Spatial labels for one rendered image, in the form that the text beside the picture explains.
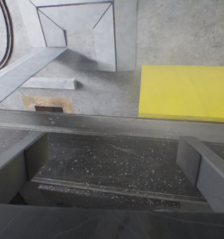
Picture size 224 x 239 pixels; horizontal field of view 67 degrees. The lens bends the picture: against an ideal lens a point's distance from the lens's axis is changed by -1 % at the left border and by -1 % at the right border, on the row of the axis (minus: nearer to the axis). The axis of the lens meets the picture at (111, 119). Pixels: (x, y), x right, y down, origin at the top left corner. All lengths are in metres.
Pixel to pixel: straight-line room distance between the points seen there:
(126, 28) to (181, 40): 0.24
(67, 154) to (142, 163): 0.22
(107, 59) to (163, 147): 0.52
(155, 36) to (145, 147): 0.51
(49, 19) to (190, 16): 0.60
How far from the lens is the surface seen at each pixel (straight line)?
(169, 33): 0.86
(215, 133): 0.59
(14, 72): 0.71
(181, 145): 0.16
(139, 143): 0.54
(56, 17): 0.91
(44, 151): 0.16
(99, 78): 0.95
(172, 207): 0.37
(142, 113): 0.53
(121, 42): 0.85
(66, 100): 1.08
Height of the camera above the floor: 0.84
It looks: 51 degrees down
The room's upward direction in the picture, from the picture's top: 165 degrees counter-clockwise
